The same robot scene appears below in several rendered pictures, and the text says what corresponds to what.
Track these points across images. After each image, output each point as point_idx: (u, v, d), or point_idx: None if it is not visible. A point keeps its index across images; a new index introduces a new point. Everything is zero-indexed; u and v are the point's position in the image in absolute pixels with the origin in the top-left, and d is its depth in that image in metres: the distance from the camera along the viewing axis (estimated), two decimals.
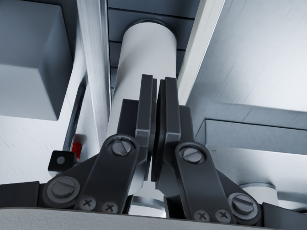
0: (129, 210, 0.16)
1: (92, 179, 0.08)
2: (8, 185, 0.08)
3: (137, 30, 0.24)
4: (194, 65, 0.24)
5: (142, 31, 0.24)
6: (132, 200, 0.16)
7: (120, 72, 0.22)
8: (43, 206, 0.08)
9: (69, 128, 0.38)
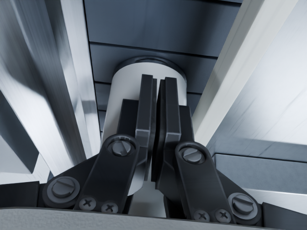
0: None
1: (92, 179, 0.08)
2: (8, 185, 0.08)
3: (131, 75, 0.17)
4: (213, 123, 0.17)
5: (138, 76, 0.16)
6: None
7: None
8: (43, 206, 0.08)
9: (50, 175, 0.31)
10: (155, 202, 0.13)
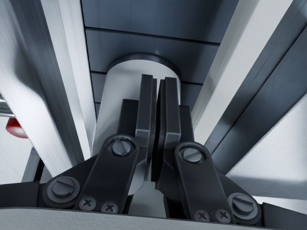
0: None
1: (92, 179, 0.08)
2: (8, 185, 0.08)
3: (131, 71, 0.16)
4: None
5: (138, 73, 0.16)
6: None
7: (102, 136, 0.15)
8: (43, 206, 0.08)
9: None
10: (155, 201, 0.13)
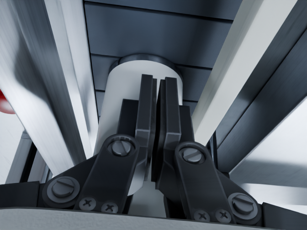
0: None
1: (92, 179, 0.08)
2: (8, 185, 0.08)
3: (134, 71, 0.16)
4: None
5: (141, 74, 0.16)
6: None
7: (105, 136, 0.15)
8: (43, 206, 0.08)
9: None
10: (158, 202, 0.13)
